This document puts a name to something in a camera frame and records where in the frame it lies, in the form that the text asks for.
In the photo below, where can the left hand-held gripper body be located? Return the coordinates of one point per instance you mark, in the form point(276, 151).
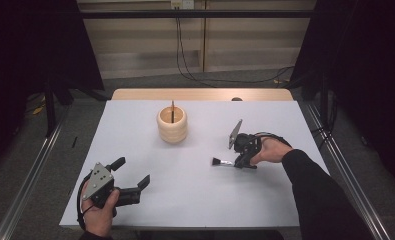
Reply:
point(98, 181)

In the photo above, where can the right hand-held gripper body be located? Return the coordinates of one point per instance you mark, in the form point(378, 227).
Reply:
point(248, 145)

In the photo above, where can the black makeup brush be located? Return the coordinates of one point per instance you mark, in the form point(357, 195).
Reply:
point(221, 162)

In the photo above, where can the ribbed wooden cup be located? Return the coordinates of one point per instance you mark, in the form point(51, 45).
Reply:
point(172, 126)

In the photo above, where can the thin black orange-tipped pencil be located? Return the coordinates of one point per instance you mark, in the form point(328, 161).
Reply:
point(172, 111)

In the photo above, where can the person's right hand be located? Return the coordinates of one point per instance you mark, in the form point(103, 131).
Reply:
point(273, 150)

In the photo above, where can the person's left hand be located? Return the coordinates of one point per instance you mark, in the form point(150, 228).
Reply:
point(100, 218)

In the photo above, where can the small black floor item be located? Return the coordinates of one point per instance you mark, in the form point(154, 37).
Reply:
point(74, 142)

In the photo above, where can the dark table grommet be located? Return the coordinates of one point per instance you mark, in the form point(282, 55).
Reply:
point(236, 99)

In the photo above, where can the white table sheet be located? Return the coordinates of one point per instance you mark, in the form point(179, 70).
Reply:
point(191, 186)

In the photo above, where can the black metal stand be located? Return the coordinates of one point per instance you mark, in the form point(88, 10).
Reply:
point(50, 110)
point(324, 100)

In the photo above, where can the yellow floor tape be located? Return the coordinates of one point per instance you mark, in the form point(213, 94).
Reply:
point(38, 110)

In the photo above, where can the dark curtain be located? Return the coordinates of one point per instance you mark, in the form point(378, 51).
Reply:
point(368, 83)
point(25, 66)

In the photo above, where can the aluminium floor rail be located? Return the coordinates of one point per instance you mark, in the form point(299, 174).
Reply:
point(28, 181)
point(355, 190)

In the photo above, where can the black horizontal frame bar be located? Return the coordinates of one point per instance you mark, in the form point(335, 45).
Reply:
point(195, 14)

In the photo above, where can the white wall outlet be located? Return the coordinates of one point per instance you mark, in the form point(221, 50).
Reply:
point(182, 4)

